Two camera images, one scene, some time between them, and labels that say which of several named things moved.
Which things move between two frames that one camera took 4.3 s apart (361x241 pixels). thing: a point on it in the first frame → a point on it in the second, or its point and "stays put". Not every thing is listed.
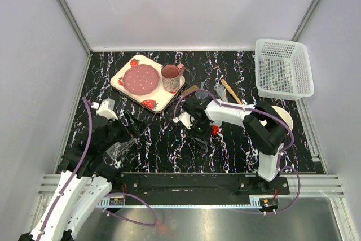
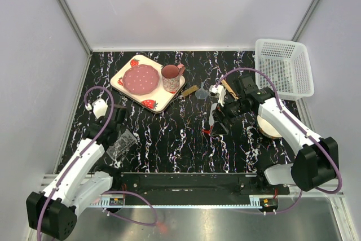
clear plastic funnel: x=201 y=95 stays put
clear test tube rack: x=119 y=147 stays put
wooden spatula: x=231 y=91 stays put
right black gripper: x=200 y=139 → x=220 y=128
